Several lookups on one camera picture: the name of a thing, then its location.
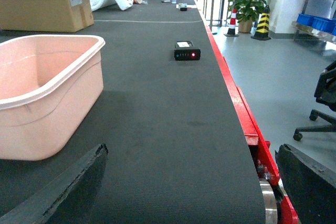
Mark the red white traffic cone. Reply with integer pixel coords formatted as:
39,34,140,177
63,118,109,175
224,8,239,37

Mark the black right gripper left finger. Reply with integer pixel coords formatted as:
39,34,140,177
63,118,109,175
1,144,108,223

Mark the black battery pack device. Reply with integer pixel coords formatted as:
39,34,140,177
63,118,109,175
174,40,201,61

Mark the black office chair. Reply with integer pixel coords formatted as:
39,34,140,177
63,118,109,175
293,61,335,141

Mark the small black item far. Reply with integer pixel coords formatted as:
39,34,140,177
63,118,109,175
178,3,188,12

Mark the small blue bin right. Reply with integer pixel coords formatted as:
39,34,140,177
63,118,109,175
297,14,335,34

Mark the red metal frame table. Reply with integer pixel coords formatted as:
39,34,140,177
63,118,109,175
195,15,300,223

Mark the pink plastic storage box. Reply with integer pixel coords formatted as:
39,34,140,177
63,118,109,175
1,35,105,161

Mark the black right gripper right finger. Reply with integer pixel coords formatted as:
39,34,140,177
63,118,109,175
275,144,335,223

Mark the yellow black traffic cone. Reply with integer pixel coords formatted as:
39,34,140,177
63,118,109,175
251,5,271,41

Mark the cardboard box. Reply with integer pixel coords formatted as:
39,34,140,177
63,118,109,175
1,0,94,33

